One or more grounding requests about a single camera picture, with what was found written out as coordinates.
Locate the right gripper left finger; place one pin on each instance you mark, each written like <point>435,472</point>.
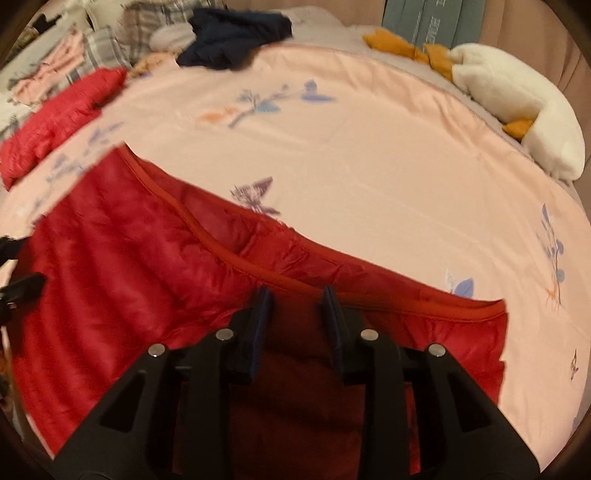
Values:
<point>167,416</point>

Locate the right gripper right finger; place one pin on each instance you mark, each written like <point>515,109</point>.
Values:
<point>424,416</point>

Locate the pink clothes pile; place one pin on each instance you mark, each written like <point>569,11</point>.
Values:
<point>68,54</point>

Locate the red down jacket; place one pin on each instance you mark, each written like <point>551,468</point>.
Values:
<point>56,121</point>
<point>134,257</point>

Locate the pink printed duvet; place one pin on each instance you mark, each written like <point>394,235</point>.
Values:
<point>383,160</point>

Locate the light grey folded garment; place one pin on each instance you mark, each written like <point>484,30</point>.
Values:
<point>176,37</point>

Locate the navy blue garment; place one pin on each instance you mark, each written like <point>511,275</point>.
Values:
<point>224,39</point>

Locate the white goose plush toy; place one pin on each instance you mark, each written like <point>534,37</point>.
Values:
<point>531,109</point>

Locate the plaid pillow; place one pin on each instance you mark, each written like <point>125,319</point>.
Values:
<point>134,22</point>

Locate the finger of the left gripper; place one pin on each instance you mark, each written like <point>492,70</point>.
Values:
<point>10,247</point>
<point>26,289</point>

